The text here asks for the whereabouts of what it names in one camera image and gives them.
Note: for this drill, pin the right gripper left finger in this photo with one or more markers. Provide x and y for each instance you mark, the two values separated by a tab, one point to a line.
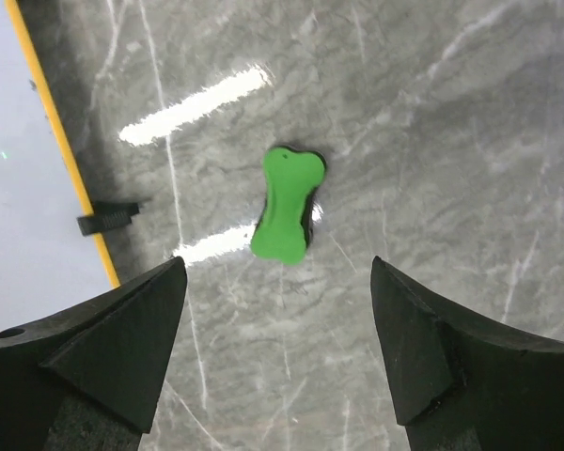
90	377

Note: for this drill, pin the green whiteboard eraser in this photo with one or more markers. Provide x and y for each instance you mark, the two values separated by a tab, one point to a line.
284	228

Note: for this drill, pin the yellow framed whiteboard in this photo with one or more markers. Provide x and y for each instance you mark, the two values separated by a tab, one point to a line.
46	264

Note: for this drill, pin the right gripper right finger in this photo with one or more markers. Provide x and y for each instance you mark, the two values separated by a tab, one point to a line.
459	380

